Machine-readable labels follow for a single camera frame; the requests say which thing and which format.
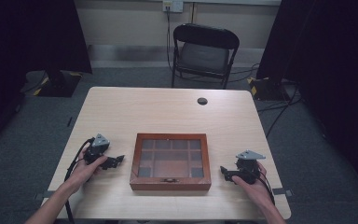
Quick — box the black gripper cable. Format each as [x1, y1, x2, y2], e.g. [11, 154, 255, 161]
[62, 136, 96, 224]
[243, 167, 276, 206]

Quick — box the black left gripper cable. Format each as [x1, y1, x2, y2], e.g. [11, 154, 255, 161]
[62, 136, 96, 224]

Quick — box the person's right hand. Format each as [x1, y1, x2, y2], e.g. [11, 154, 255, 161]
[231, 161, 275, 210]

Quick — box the black folding chair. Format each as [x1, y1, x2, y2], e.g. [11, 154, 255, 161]
[171, 22, 241, 91]

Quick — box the person's left hand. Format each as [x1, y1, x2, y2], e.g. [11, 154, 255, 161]
[69, 155, 109, 192]

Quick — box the wooden box with glass lid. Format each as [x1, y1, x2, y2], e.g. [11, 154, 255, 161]
[129, 133, 213, 192]

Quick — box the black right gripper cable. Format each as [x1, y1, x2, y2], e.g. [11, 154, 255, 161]
[243, 167, 276, 206]

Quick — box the white wall socket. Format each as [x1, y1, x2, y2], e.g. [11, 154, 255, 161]
[162, 0, 185, 14]

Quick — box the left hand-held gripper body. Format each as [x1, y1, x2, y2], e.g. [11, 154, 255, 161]
[83, 133, 111, 166]

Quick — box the black wall socket cable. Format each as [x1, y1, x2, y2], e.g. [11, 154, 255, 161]
[165, 6, 181, 75]

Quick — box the black stand base yellow tape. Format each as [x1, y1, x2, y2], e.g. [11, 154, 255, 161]
[247, 76, 292, 102]
[33, 70, 84, 98]

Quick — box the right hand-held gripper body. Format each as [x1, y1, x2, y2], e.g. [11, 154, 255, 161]
[234, 149, 267, 185]

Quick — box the black table strap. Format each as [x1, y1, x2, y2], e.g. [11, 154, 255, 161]
[33, 189, 57, 201]
[271, 188, 295, 198]

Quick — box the black floor cable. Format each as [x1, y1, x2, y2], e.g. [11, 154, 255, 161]
[256, 83, 304, 138]

